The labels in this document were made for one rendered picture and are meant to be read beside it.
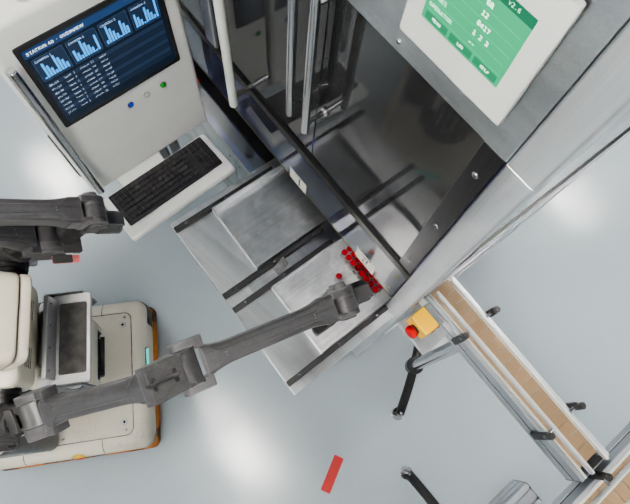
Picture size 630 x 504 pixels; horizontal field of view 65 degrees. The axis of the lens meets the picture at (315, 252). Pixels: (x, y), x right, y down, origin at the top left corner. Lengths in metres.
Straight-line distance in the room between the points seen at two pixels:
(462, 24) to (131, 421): 1.92
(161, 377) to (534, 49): 0.81
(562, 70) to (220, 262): 1.23
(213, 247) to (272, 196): 0.27
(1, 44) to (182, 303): 1.53
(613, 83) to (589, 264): 2.45
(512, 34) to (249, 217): 1.19
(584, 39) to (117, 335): 2.03
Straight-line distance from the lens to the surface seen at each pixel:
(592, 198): 3.24
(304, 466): 2.44
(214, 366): 1.04
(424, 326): 1.49
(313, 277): 1.62
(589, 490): 1.75
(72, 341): 1.52
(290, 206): 1.71
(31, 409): 1.27
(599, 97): 0.66
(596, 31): 0.63
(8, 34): 1.38
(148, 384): 1.00
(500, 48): 0.70
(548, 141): 0.73
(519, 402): 1.66
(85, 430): 2.29
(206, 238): 1.68
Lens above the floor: 2.43
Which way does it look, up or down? 70 degrees down
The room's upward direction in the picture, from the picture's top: 11 degrees clockwise
